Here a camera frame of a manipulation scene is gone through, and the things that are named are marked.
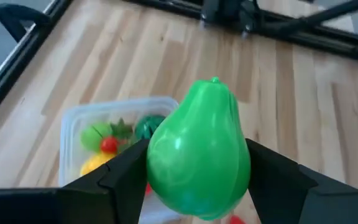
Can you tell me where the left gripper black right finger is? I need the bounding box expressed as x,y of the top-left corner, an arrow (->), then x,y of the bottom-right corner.
246,138 -> 358,224

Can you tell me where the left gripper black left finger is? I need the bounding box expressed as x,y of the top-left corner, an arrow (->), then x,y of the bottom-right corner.
0,139 -> 150,224

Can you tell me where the yellow toy bell pepper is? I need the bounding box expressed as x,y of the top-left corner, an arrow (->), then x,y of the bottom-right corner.
79,152 -> 117,177

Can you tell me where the small red toy tomato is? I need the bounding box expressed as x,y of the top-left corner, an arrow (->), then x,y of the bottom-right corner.
100,136 -> 119,154

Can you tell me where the red toy strawberry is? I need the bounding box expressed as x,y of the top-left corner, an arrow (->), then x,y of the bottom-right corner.
227,213 -> 247,224

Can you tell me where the green toy apple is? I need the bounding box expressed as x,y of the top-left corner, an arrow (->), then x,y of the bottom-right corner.
80,121 -> 114,153

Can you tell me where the clear plastic tupperware container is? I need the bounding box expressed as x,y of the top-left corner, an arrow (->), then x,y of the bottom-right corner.
58,96 -> 183,224

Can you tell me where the green toy leaf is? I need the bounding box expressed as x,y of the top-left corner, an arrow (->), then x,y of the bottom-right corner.
110,118 -> 135,141

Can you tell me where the striped green toy watermelon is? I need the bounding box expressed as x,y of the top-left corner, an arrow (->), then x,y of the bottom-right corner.
134,114 -> 167,141

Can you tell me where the large green toy pear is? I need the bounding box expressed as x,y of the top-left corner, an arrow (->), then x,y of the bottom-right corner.
146,77 -> 252,221

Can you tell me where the black chair armrest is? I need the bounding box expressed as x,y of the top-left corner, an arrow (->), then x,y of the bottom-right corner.
0,2 -> 53,43

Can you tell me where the black aluminium frame rail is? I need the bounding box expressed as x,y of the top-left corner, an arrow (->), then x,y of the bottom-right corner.
0,0 -> 73,131
126,0 -> 358,60

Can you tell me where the black frame upright post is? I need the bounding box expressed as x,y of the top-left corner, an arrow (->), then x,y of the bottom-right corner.
277,0 -> 358,35

